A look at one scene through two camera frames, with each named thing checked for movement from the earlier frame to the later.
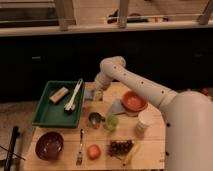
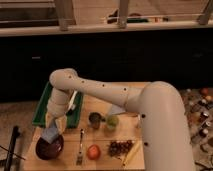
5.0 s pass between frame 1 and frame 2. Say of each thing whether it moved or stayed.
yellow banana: stayed
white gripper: moved
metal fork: stayed
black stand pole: stayed
